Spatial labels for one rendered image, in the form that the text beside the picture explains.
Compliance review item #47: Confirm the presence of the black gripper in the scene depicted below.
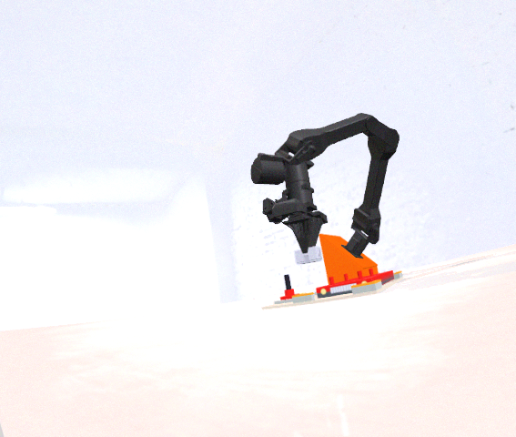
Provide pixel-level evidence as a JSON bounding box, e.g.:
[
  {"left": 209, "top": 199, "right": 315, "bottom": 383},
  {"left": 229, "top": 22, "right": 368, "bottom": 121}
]
[{"left": 272, "top": 181, "right": 328, "bottom": 253}]

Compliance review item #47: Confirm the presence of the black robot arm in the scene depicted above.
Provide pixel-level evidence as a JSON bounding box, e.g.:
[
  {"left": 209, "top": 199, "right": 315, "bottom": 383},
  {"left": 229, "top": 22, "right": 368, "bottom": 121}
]
[{"left": 250, "top": 113, "right": 400, "bottom": 259}]

